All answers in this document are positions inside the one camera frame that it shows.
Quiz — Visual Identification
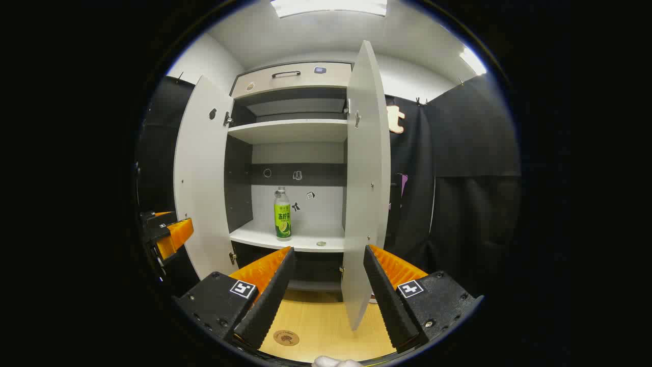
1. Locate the black backdrop cloth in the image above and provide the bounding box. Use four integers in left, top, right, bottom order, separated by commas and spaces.
138, 74, 521, 306

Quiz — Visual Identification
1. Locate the white cabinet shelf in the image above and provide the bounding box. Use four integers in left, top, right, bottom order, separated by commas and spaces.
229, 219, 347, 253
228, 119, 348, 145

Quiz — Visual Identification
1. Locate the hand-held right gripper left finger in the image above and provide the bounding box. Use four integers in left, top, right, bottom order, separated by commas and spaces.
174, 246, 296, 351

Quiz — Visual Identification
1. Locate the green label plastic bottle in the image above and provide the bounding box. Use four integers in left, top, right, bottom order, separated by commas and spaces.
274, 187, 292, 241

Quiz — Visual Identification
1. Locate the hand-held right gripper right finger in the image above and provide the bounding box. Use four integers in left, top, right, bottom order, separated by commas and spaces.
363, 244, 484, 354

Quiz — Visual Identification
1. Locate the light grey cabinet door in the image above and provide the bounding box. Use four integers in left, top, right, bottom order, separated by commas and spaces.
341, 41, 392, 332
173, 75, 235, 280

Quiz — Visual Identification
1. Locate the light grey cabinet drawer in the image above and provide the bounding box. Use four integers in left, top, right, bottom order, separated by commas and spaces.
232, 62, 353, 99

